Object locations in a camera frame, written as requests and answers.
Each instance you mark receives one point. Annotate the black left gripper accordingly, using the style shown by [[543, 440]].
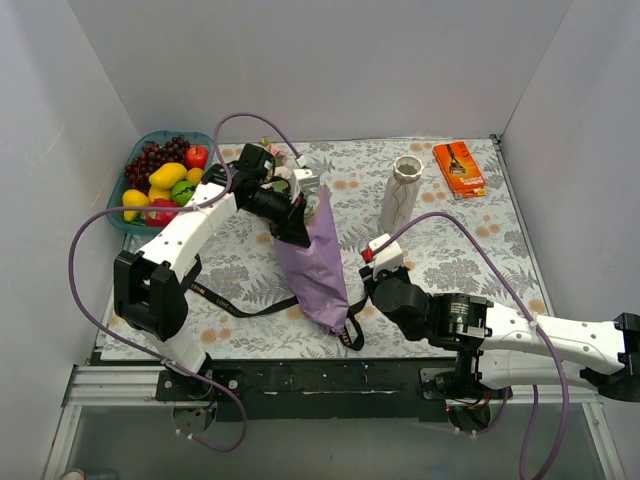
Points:
[[293, 226]]

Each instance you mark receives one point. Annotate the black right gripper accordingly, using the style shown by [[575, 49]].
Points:
[[373, 282]]

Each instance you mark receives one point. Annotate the purple paper bouquet wrap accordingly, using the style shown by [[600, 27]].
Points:
[[315, 274]]

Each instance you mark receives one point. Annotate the artificial flower bunch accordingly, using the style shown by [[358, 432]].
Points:
[[280, 173]]

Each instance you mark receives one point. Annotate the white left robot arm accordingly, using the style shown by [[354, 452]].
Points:
[[150, 284]]

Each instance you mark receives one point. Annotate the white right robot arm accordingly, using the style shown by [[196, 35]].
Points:
[[497, 347]]

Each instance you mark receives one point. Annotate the white ribbed ceramic vase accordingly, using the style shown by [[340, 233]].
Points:
[[401, 193]]

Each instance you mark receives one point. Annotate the floral tablecloth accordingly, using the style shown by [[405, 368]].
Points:
[[475, 246]]

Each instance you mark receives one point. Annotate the small orange fruit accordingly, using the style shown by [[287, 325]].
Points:
[[194, 175]]

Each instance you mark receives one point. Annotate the green striped fruit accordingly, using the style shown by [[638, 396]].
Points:
[[182, 192]]

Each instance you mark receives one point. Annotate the red apple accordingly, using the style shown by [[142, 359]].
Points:
[[196, 157]]

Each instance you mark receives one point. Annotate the teal plastic fruit basket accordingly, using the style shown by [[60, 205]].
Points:
[[138, 226]]

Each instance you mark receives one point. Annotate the orange product box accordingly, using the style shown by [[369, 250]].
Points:
[[460, 170]]

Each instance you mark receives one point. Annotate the yellow mango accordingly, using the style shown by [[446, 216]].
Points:
[[168, 175]]

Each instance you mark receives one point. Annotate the pink dragon fruit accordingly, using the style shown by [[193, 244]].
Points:
[[160, 218]]

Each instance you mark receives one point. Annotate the yellow lemon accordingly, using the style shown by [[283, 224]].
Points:
[[156, 193]]

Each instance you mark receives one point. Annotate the yellow pear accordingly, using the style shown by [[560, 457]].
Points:
[[134, 198]]

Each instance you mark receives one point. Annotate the dark red grape bunch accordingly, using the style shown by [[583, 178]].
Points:
[[153, 156]]

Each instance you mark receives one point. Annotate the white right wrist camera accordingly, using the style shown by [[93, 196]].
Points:
[[382, 254]]

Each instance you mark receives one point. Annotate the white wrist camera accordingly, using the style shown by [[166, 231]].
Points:
[[382, 254], [303, 180]]

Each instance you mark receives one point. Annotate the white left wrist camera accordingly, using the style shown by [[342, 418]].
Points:
[[303, 180]]

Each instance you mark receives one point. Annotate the aluminium frame rail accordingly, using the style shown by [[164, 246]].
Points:
[[114, 428]]

